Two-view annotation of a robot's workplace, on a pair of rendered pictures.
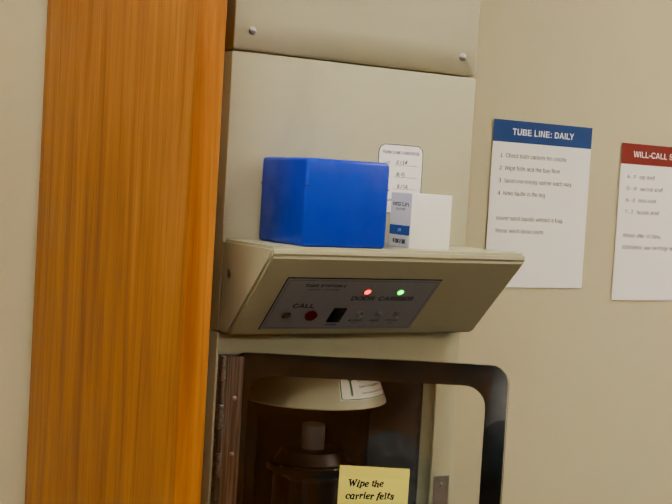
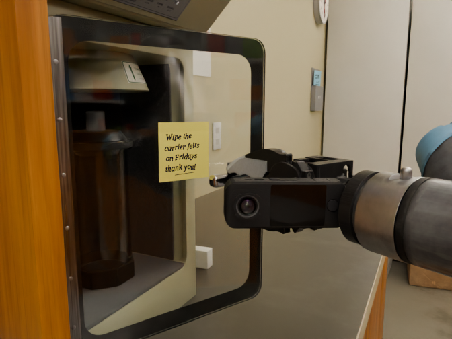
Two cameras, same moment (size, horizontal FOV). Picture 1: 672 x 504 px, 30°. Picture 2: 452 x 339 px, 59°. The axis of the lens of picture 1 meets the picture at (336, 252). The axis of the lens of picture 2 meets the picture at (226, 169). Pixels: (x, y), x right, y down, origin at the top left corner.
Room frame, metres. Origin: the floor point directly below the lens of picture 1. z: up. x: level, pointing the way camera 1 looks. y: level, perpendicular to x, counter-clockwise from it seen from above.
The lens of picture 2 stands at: (0.87, 0.18, 1.30)
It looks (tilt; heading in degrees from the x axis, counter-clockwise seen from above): 9 degrees down; 327
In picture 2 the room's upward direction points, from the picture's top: straight up
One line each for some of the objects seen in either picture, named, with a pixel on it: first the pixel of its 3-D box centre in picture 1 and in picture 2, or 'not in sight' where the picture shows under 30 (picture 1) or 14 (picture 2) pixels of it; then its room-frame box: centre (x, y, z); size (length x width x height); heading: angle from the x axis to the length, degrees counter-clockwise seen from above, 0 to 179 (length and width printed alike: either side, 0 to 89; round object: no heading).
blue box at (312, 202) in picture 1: (323, 202); not in sight; (1.33, 0.02, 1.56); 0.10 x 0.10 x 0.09; 30
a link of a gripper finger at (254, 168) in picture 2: not in sight; (260, 165); (1.26, -0.12, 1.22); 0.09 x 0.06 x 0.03; 3
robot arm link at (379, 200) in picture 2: not in sight; (393, 211); (1.08, -0.13, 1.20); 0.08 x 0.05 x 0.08; 93
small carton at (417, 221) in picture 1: (420, 220); not in sight; (1.39, -0.09, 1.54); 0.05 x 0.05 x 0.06; 24
